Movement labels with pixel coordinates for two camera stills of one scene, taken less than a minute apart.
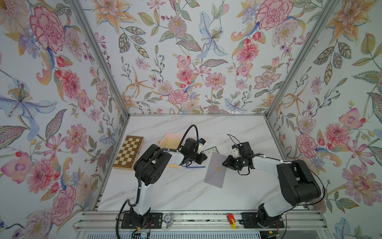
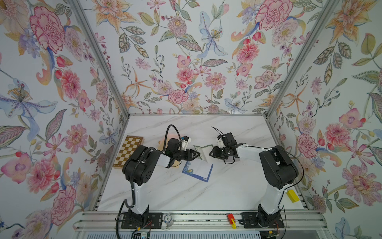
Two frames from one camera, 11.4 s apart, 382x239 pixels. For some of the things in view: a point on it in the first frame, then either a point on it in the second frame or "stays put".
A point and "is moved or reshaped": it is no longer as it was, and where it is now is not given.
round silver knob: [167, 219] stays put
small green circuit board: [145, 235] stays put
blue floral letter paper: [195, 167] is moved or reshaped
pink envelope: [170, 141] stays put
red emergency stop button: [231, 218] stays put
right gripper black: [229, 164] to [215, 154]
